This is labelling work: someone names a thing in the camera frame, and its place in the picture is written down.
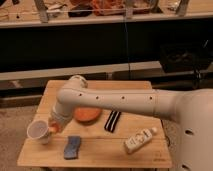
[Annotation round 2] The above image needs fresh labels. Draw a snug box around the wooden table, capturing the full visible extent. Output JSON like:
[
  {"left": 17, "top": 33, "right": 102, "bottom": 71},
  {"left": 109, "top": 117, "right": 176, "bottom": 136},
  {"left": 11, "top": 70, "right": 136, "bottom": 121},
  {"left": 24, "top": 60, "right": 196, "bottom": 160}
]
[{"left": 16, "top": 79, "right": 173, "bottom": 169}]

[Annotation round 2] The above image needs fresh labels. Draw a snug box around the white ceramic cup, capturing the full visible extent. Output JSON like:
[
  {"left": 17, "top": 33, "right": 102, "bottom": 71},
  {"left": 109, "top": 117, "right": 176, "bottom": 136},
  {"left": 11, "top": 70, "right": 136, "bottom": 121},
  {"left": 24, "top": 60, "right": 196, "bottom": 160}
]
[{"left": 27, "top": 120, "right": 51, "bottom": 145}]

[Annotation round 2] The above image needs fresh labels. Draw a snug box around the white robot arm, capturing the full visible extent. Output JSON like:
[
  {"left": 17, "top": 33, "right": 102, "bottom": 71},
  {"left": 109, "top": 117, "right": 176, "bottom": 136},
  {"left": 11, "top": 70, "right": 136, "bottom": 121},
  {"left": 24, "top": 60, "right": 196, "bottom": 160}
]
[{"left": 51, "top": 75, "right": 213, "bottom": 171}]

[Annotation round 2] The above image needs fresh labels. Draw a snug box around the metal shelf rack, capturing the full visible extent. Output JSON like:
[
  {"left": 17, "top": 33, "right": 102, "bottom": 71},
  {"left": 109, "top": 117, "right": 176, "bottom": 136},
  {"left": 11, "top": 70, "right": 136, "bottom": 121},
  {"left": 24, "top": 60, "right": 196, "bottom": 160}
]
[{"left": 0, "top": 0, "right": 213, "bottom": 28}]

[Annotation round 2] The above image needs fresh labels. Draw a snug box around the blue sponge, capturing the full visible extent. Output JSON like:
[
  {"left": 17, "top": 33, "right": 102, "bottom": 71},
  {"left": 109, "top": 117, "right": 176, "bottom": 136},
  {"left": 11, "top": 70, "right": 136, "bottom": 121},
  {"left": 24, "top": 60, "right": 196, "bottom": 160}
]
[{"left": 64, "top": 136, "right": 81, "bottom": 160}]

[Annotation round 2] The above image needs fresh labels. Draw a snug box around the orange bowl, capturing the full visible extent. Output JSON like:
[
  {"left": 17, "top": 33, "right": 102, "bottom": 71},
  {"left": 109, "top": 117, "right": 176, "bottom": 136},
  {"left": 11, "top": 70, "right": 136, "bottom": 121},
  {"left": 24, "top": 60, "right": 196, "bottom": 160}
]
[{"left": 74, "top": 107, "right": 102, "bottom": 122}]

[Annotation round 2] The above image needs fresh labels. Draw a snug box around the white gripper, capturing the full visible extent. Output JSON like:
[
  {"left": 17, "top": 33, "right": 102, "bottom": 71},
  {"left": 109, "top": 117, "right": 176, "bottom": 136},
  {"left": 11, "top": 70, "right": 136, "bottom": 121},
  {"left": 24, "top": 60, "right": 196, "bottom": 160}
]
[{"left": 48, "top": 110, "right": 71, "bottom": 133}]

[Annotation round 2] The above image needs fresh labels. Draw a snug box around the black box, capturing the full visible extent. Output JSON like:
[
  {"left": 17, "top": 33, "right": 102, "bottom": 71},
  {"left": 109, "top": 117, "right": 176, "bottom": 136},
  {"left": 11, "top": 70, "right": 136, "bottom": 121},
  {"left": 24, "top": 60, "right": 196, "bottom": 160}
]
[{"left": 160, "top": 43, "right": 212, "bottom": 73}]

